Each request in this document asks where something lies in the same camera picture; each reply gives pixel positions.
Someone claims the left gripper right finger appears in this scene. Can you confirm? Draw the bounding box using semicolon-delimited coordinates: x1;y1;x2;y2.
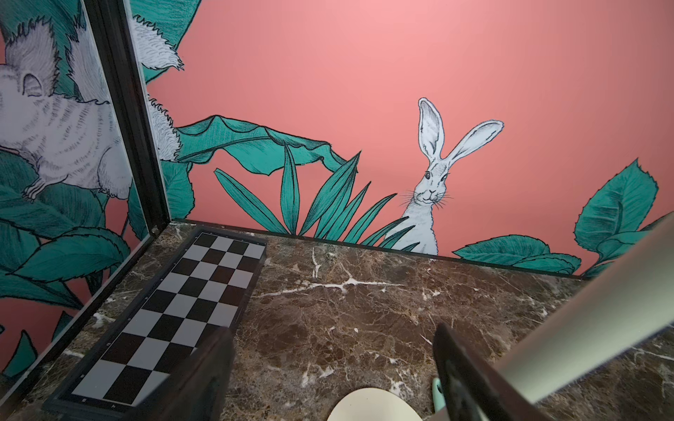
433;323;548;420

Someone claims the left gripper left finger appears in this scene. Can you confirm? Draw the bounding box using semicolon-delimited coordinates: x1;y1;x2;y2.
126;327;235;421

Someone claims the beige utensil rack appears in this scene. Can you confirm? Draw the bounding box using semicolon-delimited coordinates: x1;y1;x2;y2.
325;212;674;421

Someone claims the checkerboard calibration board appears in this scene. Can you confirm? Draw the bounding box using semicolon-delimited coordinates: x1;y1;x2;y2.
42;226;267;420

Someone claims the left black frame post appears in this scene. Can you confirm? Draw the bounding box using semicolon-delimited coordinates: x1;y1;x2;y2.
82;0;171;238

